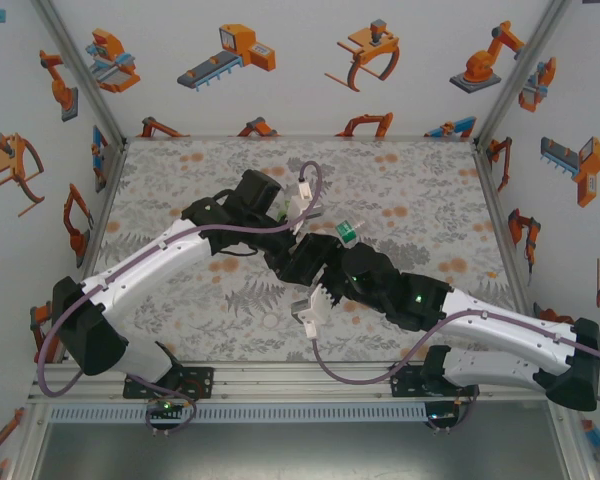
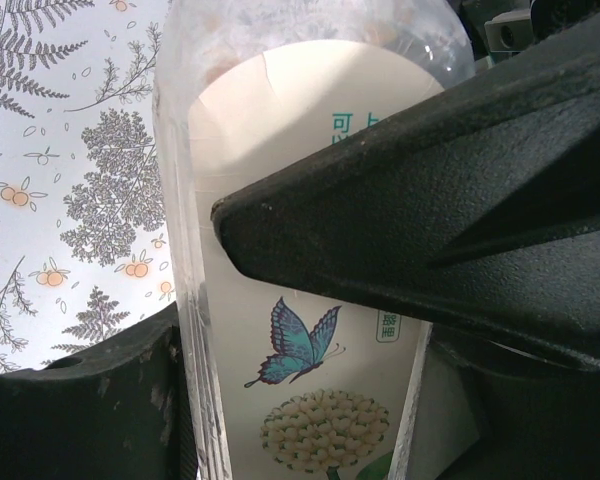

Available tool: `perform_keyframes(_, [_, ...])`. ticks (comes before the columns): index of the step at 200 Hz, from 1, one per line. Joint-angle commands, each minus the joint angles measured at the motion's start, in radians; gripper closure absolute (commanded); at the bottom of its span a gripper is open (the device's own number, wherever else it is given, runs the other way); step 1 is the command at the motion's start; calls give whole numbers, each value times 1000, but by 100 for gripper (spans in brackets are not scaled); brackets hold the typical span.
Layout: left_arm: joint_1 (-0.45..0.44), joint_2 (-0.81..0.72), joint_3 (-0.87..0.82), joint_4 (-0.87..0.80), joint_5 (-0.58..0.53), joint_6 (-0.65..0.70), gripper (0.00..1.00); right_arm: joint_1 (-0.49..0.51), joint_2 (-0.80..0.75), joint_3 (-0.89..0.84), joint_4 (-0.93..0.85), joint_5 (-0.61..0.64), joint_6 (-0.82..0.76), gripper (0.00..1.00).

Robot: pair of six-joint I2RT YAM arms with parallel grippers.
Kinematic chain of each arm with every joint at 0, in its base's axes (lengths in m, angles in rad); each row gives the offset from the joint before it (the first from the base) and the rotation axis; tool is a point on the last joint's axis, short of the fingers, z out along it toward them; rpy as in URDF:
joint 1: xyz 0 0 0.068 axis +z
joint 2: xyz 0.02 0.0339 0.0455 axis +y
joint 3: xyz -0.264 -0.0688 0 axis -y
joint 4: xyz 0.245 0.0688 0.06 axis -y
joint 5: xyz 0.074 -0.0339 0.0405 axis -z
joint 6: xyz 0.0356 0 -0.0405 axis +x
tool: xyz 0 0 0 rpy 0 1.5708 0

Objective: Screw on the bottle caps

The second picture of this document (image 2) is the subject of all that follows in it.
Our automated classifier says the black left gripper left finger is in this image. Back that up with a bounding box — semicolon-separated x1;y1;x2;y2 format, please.
0;319;201;480

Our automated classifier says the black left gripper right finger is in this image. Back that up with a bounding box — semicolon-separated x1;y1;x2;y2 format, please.
394;344;600;480

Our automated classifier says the clear bottle with butterfly label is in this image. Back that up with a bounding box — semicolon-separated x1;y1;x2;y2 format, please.
152;0;476;480

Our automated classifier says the floral fern print tablecloth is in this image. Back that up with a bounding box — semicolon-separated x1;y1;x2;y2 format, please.
0;0;181;376

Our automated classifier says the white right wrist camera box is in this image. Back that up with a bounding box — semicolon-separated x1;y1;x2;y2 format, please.
483;13;532;55

